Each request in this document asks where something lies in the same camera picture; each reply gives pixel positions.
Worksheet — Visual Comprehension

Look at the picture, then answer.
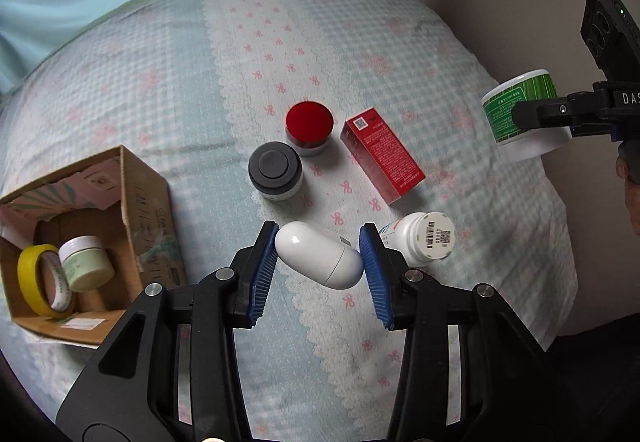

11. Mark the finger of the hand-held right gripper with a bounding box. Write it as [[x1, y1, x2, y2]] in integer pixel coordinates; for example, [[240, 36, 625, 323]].
[[570, 123, 613, 138], [512, 91, 597, 133]]

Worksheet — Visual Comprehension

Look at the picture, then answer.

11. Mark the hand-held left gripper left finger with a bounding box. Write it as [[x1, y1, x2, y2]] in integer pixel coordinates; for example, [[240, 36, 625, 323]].
[[55, 221, 279, 442]]

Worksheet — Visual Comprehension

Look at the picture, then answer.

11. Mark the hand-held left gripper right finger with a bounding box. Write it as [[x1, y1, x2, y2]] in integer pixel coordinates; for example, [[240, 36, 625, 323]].
[[358, 223, 593, 442]]

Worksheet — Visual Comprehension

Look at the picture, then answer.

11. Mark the white jar with green label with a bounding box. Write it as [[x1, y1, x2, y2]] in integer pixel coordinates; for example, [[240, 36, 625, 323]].
[[481, 69, 572, 162]]

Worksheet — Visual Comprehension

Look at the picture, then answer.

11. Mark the white capsule-shaped case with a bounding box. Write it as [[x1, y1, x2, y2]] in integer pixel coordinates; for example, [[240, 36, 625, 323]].
[[275, 221, 364, 289]]

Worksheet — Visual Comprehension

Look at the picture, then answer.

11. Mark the cardboard box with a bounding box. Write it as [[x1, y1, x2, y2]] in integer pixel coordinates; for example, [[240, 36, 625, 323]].
[[0, 145, 188, 350]]

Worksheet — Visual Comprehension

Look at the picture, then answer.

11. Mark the person's right hand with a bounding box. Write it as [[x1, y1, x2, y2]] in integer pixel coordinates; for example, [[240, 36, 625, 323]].
[[616, 145, 640, 237]]

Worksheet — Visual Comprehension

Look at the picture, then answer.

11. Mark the white pill bottle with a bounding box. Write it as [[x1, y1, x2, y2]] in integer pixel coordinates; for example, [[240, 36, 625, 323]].
[[377, 211, 457, 268]]

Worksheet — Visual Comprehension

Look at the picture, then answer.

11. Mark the jar with grey lid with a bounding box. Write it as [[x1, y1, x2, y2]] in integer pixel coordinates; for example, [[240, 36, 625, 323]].
[[248, 141, 304, 202]]

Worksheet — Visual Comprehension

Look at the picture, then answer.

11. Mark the red rectangular carton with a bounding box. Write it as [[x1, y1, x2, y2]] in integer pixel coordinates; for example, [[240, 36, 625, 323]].
[[340, 107, 427, 205]]

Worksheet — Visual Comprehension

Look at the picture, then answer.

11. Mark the jar with red lid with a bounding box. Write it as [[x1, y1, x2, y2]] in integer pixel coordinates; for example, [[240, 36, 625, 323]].
[[285, 101, 334, 157]]

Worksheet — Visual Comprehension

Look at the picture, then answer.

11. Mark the pale green cream jar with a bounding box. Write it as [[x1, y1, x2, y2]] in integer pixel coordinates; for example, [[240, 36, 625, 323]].
[[58, 235, 115, 293]]

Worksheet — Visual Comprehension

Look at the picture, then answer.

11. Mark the bow-print checked blanket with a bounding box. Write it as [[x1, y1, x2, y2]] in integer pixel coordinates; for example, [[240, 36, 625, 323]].
[[0, 0, 576, 442]]

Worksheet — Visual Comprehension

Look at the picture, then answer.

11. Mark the yellow tape roll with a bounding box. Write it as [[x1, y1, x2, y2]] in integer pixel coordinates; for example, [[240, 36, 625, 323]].
[[17, 245, 76, 320]]

